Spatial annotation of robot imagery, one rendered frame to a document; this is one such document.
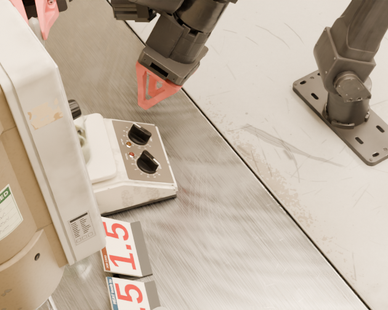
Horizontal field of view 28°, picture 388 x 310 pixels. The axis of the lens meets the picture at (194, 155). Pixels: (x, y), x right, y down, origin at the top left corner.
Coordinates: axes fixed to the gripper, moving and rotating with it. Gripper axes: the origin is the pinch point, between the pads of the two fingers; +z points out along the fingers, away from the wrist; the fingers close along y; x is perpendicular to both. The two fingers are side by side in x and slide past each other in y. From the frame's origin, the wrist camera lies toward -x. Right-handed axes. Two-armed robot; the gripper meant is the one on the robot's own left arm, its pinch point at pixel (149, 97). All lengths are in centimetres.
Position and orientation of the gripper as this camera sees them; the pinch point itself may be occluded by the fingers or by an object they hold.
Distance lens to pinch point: 109.1
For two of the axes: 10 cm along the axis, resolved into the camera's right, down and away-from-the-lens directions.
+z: -4.4, 6.6, 6.1
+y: -3.6, 4.9, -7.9
